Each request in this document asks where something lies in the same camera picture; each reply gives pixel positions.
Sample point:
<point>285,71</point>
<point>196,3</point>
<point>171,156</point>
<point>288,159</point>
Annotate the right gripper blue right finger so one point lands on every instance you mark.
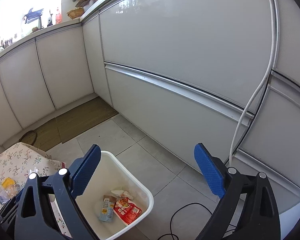
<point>259,218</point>

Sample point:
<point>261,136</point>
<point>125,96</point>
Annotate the white plastic trash bin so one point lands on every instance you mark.
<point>110,175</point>

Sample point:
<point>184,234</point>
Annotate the brown floor mat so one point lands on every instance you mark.
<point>69,124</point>

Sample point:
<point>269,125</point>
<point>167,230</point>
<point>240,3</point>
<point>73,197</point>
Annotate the red drink bottle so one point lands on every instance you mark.
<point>58,16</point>

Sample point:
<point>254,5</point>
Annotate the clear plastic water bottle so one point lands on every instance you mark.
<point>9,192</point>

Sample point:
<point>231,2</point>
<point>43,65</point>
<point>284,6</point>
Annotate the floral tablecloth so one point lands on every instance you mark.
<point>21,159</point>

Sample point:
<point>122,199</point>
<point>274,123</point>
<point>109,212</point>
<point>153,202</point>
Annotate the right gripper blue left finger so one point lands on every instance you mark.
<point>35,218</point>

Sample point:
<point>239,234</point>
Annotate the white tissue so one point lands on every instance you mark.
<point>122,194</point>

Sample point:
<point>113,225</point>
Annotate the blue faucet cloth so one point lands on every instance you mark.
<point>32,15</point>

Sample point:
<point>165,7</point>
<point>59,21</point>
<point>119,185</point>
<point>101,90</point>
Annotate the red instant noodle cup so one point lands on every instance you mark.
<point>127,210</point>

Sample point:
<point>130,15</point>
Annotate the light blue milk carton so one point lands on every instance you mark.
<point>107,209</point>

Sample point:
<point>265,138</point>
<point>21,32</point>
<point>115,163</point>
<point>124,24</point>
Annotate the wicker basket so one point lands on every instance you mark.
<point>75,13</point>

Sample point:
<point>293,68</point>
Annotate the yellow snack wrapper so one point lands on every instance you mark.
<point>7,182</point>

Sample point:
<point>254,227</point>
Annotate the white kitchen cabinets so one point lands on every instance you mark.
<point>222,72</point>

